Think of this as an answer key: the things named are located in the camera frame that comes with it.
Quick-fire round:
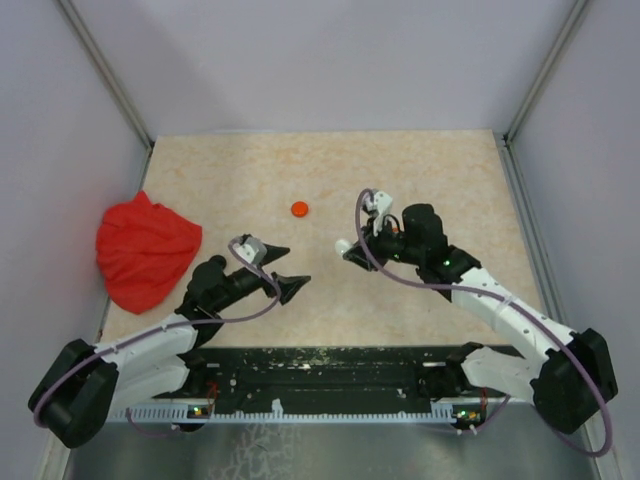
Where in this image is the aluminium corner post right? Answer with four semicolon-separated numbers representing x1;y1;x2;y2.
502;0;593;146

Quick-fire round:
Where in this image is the white slotted cable duct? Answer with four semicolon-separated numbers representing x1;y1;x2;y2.
106;398;488;426

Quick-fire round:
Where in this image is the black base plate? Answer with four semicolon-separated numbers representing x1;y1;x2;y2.
149;342;501;434

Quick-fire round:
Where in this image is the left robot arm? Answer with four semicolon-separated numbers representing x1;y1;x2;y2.
28;235;311;449

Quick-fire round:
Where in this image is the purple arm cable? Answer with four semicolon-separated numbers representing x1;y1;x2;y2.
353;187;614;459
32;239;284;439

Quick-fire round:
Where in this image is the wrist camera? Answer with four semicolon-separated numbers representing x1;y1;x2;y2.
233;235;267;266
362;190;393;237

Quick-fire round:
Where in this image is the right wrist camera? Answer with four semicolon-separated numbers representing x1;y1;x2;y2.
362;190;393;237

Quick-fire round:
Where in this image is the red crumpled cloth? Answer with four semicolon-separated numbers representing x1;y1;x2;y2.
95;191;203;315

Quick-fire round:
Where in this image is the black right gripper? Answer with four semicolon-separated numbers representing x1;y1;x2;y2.
345;215;425;271

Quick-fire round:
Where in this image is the white round charging case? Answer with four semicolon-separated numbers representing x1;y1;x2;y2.
334;239;353;256

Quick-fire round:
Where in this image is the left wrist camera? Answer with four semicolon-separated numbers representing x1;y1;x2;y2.
233;235;267;266

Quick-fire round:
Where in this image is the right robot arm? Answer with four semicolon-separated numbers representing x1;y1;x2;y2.
336;190;618;435

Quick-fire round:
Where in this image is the aluminium side rail right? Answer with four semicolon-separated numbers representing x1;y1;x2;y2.
497;139;606;401

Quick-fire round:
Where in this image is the aluminium corner post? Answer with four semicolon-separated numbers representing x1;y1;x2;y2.
53;0;155;151
502;0;593;146

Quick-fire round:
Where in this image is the aluminium corner post left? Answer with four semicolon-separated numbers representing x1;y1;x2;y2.
53;0;155;151

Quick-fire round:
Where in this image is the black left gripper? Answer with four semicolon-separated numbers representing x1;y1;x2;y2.
212;243;310;312

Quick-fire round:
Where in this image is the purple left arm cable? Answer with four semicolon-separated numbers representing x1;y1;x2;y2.
32;239;284;439

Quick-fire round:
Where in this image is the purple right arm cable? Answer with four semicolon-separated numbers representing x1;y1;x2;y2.
353;187;614;459

